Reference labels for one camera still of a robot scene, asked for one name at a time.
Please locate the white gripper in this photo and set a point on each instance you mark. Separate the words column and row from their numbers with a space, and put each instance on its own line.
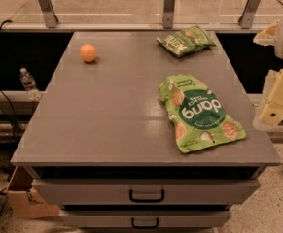
column 271, row 113

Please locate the green rice chip bag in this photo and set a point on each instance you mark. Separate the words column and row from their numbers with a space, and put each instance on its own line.
column 200, row 121

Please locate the small green snack bag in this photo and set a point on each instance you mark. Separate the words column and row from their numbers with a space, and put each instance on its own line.
column 186, row 41

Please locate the orange fruit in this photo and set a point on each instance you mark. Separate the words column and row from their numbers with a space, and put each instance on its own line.
column 88, row 53

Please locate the grey drawer cabinet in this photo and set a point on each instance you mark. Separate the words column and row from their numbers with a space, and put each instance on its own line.
column 101, row 130

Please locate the clear plastic water bottle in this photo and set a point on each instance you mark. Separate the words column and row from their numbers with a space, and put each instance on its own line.
column 30, row 85

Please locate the cardboard box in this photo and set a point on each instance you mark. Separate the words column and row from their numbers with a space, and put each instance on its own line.
column 24, row 200

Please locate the right metal railing bracket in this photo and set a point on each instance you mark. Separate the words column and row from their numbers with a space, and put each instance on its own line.
column 247, row 17

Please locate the metal railing bracket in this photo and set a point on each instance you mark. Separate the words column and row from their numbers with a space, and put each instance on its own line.
column 247, row 17
column 168, row 13
column 49, row 15

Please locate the middle metal railing bracket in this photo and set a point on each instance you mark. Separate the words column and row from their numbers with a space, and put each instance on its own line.
column 168, row 13

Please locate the upper drawer black handle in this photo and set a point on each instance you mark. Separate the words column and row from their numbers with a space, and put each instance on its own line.
column 146, row 197

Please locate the drawer black handle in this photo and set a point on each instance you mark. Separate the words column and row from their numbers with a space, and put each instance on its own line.
column 144, row 223
column 146, row 197

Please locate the lower drawer black handle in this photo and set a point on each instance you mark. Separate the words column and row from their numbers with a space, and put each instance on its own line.
column 144, row 223

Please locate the left metal railing bracket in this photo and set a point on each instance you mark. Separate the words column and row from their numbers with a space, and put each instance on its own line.
column 49, row 15

